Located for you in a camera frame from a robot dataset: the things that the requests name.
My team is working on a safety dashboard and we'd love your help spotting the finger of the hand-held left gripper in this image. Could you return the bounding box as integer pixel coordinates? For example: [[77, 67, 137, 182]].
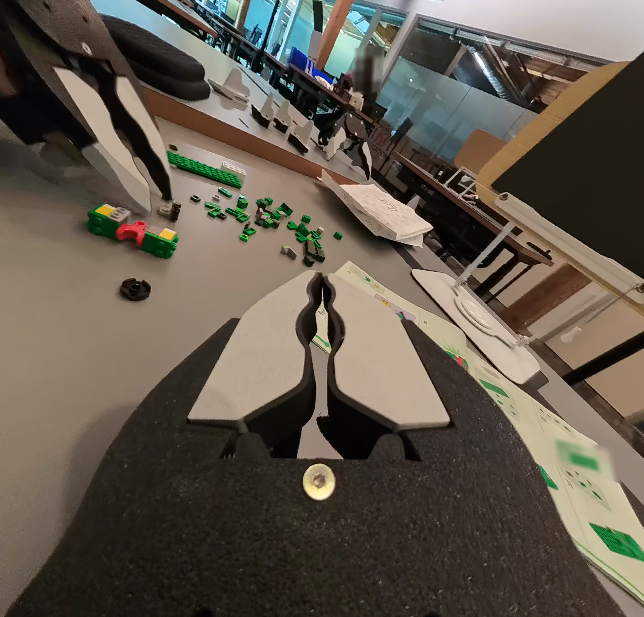
[[101, 61, 175, 201], [53, 63, 153, 215]]

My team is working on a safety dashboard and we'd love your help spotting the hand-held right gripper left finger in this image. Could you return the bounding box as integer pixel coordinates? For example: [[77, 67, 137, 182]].
[[187, 270, 324, 451]]

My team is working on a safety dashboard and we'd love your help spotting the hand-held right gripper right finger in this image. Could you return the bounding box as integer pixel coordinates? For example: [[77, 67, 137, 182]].
[[321, 273, 452, 460]]

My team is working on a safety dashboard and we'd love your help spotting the green and red brick assembly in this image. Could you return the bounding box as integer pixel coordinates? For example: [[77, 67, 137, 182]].
[[87, 203, 180, 260]]

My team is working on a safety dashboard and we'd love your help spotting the grey desk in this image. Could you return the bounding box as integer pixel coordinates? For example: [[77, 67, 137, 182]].
[[0, 114, 644, 617]]

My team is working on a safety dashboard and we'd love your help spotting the person's left hand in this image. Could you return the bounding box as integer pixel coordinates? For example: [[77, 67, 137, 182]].
[[38, 131, 86, 172]]

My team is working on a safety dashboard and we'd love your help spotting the black oval pad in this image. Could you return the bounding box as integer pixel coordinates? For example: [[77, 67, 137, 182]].
[[101, 15, 207, 83], [126, 58, 211, 102]]

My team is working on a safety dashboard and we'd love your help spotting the long green brick plate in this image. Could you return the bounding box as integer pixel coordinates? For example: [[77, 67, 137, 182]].
[[166, 150, 243, 189]]

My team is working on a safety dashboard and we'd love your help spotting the white stand base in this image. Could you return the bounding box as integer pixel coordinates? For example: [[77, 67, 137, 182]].
[[412, 222, 542, 385]]

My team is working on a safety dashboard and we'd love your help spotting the pile of small green bricks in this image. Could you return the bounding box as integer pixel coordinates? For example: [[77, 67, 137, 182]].
[[204, 187, 344, 268]]

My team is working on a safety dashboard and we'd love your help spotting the black round brick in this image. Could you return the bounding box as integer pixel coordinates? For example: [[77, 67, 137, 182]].
[[119, 277, 152, 303]]

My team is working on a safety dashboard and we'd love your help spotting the white paper bag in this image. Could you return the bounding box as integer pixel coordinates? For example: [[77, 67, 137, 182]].
[[321, 169, 434, 248]]

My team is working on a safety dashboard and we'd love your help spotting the blue storage bin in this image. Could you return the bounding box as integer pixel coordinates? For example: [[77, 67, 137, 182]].
[[290, 47, 334, 82]]

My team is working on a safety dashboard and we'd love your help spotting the dark brown table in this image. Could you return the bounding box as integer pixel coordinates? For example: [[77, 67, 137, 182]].
[[395, 151, 555, 297]]

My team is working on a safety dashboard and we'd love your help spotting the black and white upright sign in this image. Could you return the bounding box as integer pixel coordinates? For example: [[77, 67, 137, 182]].
[[307, 0, 328, 60]]

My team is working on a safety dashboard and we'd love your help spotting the black and white gripper device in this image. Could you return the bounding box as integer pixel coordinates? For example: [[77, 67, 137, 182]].
[[317, 113, 374, 181]]

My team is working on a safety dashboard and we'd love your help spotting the black metal bar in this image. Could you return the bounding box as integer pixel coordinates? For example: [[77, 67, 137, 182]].
[[561, 331, 644, 387]]

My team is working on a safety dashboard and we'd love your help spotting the pale green instruction booklet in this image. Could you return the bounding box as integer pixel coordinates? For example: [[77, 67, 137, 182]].
[[312, 261, 644, 605]]

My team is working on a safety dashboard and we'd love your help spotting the wooden beam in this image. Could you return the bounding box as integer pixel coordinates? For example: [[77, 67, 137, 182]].
[[317, 0, 366, 70]]

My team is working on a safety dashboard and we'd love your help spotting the red and white sign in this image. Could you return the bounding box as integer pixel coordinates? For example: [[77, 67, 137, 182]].
[[371, 124, 398, 161]]

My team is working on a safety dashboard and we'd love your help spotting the black display panel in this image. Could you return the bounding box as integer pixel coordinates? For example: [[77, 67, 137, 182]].
[[490, 63, 644, 308]]

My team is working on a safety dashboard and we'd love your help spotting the silver ventilation duct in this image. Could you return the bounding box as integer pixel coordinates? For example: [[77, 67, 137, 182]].
[[469, 47, 535, 110]]

